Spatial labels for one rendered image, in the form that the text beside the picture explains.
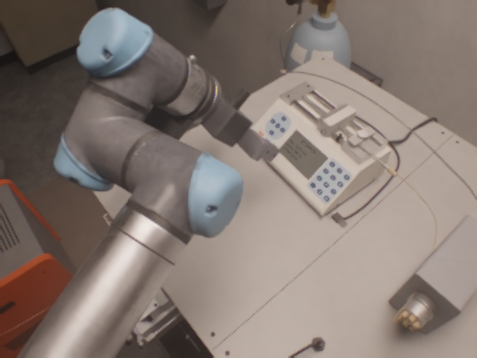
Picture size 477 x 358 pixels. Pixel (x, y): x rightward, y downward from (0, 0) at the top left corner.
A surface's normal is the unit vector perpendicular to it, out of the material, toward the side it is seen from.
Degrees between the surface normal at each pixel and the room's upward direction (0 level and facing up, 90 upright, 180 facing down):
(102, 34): 37
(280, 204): 0
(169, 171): 15
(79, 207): 0
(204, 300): 0
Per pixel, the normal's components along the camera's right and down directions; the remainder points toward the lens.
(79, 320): 0.06, -0.29
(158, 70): 0.75, 0.40
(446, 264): -0.03, -0.59
